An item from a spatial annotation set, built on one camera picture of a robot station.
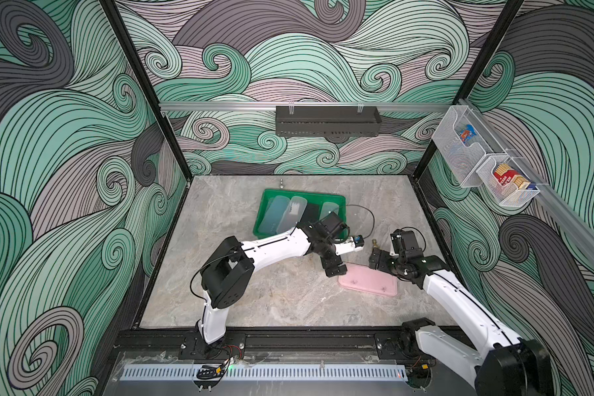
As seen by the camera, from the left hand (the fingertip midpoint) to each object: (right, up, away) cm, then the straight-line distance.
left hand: (341, 255), depth 83 cm
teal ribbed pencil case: (-25, +12, +19) cm, 34 cm away
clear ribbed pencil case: (-17, +13, +19) cm, 28 cm away
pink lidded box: (+8, -9, +4) cm, 13 cm away
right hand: (+16, -3, +1) cm, 16 cm away
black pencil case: (-9, +13, +22) cm, 27 cm away
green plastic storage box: (-1, +18, +26) cm, 32 cm away
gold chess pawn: (+16, +2, +14) cm, 21 cm away
